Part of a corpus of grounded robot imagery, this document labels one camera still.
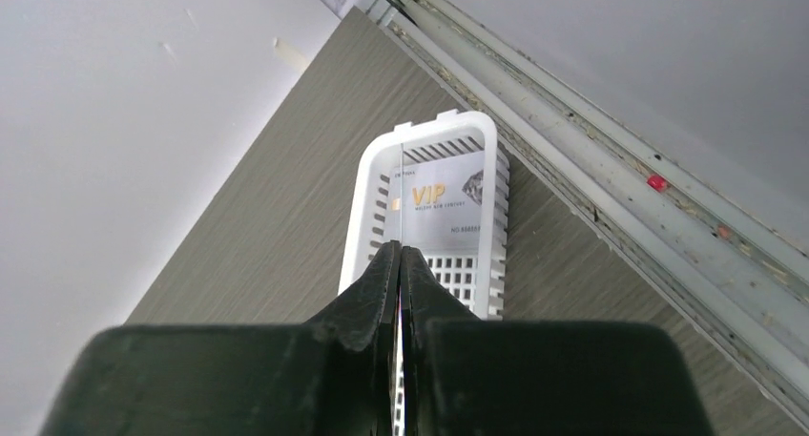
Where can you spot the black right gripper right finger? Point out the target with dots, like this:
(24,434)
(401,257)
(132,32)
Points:
(467,376)

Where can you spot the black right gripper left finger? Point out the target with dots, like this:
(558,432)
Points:
(329,375)

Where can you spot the silver VIP card in basket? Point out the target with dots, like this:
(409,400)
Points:
(436,205)

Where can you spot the white perforated plastic basket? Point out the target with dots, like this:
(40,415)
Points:
(476,277)

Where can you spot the aluminium frame rail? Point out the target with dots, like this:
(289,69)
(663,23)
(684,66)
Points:
(738,281)

